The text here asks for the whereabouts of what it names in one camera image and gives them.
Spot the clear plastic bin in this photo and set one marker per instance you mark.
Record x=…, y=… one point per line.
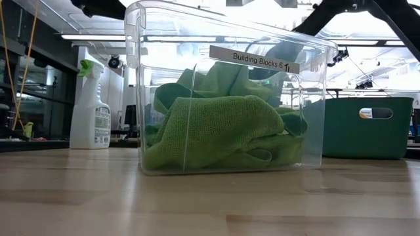
x=315, y=154

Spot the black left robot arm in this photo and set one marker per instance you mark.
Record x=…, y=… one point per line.
x=101, y=8

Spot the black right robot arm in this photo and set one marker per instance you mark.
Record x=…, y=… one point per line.
x=393, y=16

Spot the black track spotlight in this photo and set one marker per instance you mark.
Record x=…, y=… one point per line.
x=364, y=85
x=339, y=55

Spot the ceiling light strip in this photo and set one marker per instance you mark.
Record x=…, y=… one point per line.
x=87, y=37
x=367, y=42

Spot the teal plastic basket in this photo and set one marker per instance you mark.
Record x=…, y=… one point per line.
x=361, y=137

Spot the white spray bottle green nozzle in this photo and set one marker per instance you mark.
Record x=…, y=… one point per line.
x=88, y=124

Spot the small yellow-green object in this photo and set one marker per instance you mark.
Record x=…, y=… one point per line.
x=28, y=128

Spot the round black ceiling camera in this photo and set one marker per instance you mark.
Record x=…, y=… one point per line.
x=113, y=62

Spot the black table edge rail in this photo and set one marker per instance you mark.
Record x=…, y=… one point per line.
x=33, y=145

